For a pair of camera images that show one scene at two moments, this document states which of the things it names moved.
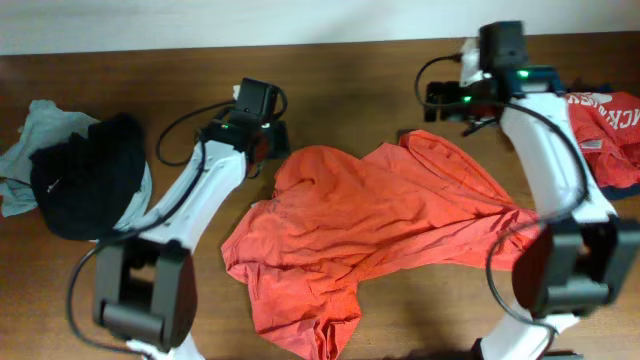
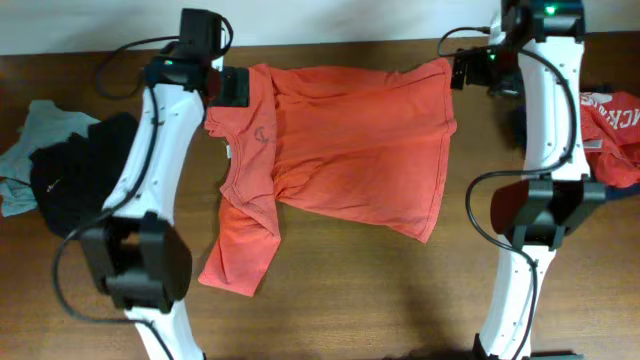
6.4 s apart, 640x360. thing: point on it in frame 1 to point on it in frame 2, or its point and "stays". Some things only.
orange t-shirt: x=416 y=201 to x=366 y=145
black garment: x=82 y=185 stays
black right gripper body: x=455 y=92 to x=496 y=71
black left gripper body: x=277 y=139 to x=234 y=90
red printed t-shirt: x=608 y=130 stays
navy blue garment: x=581 y=86 stays
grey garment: x=45 y=126 stays
